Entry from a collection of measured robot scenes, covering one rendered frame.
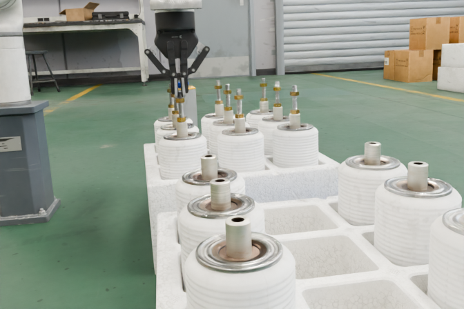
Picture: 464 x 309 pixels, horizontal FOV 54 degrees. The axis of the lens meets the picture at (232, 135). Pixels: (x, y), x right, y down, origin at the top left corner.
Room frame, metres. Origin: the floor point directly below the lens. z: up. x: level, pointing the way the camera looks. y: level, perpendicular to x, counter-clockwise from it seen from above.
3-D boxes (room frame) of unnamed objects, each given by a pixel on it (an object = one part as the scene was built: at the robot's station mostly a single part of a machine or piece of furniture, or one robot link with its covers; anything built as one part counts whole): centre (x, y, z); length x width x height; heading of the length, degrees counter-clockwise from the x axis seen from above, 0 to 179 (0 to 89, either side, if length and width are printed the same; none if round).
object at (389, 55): (4.83, -1.82, 0.15); 0.30 x 0.24 x 0.30; 96
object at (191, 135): (0.90, 0.10, 0.25); 0.08 x 0.08 x 0.01
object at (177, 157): (0.89, 0.10, 0.16); 0.10 x 0.10 x 0.18
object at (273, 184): (1.03, 0.01, 0.09); 0.39 x 0.39 x 0.18; 11
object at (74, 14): (5.65, 1.75, 0.87); 0.40 x 0.30 x 0.23; 83
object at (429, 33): (4.53, -1.95, 0.45); 0.30 x 0.24 x 0.30; 9
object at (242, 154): (0.92, -0.02, 0.16); 0.10 x 0.10 x 0.18
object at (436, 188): (0.52, -0.22, 0.25); 0.08 x 0.08 x 0.01
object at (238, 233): (0.37, 0.00, 0.26); 0.02 x 0.02 x 0.03
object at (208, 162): (0.60, 0.03, 0.26); 0.02 x 0.02 x 0.03
